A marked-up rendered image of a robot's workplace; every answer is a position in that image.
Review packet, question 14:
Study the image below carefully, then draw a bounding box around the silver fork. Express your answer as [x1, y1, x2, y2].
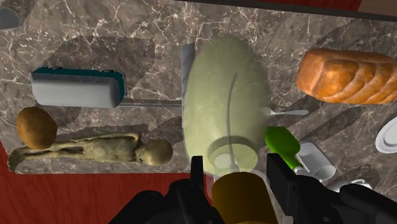
[260, 106, 310, 118]

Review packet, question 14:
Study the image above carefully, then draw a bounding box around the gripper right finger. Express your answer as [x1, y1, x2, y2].
[267, 153, 397, 224]

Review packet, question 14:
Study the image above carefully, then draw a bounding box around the brown potato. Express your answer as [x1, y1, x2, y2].
[16, 106, 58, 150]

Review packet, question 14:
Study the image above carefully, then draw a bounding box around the white mug with handle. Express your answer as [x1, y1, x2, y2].
[327, 179, 373, 193]

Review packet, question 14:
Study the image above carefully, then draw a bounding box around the yellow cylinder cup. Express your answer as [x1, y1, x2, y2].
[211, 172, 279, 224]

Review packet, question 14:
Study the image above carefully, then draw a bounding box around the large pale green vase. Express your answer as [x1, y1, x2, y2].
[182, 36, 269, 174]

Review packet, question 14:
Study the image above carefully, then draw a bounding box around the olive green alien figure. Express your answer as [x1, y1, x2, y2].
[7, 132, 174, 172]

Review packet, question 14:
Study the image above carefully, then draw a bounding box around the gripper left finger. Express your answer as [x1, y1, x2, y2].
[108, 155, 225, 224]

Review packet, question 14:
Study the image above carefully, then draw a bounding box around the white plate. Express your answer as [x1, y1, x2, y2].
[375, 117, 397, 155]

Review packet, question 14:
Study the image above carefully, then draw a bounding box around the brown bread loaf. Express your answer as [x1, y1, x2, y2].
[295, 48, 397, 105]

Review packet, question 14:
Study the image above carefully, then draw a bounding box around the green-handled kitchen tool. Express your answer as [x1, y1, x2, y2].
[264, 126, 311, 174]

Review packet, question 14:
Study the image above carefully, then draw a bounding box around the white cup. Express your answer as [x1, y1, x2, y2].
[296, 142, 337, 183]

